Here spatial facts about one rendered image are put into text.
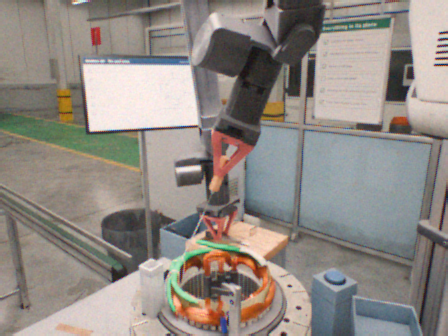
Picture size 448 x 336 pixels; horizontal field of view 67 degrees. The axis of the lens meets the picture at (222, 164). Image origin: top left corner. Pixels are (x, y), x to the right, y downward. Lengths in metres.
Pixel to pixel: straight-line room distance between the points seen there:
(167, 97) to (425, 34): 1.12
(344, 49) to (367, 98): 0.40
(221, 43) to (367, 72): 2.33
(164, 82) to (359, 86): 1.60
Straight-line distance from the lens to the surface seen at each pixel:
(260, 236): 0.94
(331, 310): 0.85
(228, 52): 0.46
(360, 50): 2.77
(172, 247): 0.98
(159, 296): 0.62
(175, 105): 1.63
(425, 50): 0.79
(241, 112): 0.50
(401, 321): 0.79
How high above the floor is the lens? 1.49
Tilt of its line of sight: 15 degrees down
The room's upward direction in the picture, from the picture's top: straight up
